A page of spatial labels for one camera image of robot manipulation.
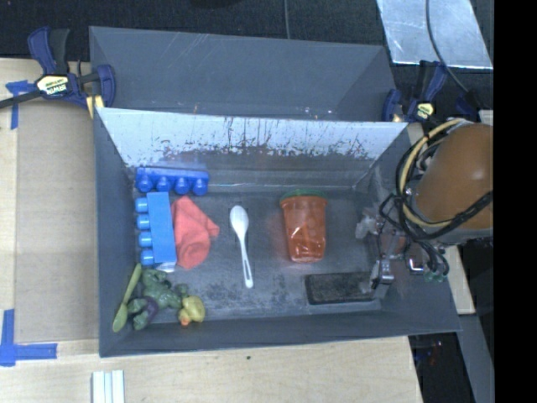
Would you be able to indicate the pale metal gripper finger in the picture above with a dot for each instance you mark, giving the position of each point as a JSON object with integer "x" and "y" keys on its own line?
{"x": 368, "y": 227}
{"x": 382, "y": 275}

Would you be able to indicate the dark green flat block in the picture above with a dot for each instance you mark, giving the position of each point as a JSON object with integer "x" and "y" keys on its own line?
{"x": 335, "y": 287}

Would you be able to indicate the orange cup with green lid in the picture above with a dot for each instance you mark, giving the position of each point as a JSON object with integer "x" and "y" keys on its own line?
{"x": 305, "y": 229}

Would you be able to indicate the white plastic spoon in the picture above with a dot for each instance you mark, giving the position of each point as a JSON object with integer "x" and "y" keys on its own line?
{"x": 240, "y": 221}

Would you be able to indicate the orange-red cloth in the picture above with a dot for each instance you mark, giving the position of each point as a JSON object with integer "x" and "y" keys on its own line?
{"x": 191, "y": 233}

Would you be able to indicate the yellow rubber duck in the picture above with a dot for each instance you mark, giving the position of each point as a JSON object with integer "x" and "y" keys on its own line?
{"x": 194, "y": 309}

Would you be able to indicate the grey metal bin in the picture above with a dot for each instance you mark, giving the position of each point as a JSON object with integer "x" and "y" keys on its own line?
{"x": 251, "y": 74}

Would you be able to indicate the dark blue toy brick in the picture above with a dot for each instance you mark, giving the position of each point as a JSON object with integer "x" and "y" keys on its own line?
{"x": 172, "y": 179}

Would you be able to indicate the light blue toy brick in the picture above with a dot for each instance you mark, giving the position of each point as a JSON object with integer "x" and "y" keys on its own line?
{"x": 161, "y": 229}

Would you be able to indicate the green toy figure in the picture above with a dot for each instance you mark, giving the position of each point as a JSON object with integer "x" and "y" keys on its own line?
{"x": 157, "y": 294}

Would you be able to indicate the pale wood board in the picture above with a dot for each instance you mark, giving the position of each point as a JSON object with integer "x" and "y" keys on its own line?
{"x": 54, "y": 225}

